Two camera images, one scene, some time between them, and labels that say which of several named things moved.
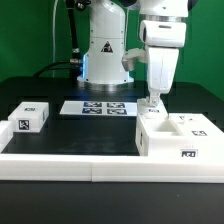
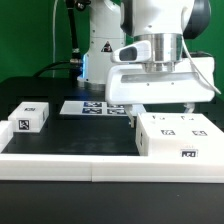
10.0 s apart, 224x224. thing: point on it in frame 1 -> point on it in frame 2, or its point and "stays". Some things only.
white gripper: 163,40 -> 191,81
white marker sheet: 98,107 stays
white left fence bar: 6,133 stays
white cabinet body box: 177,134 stays
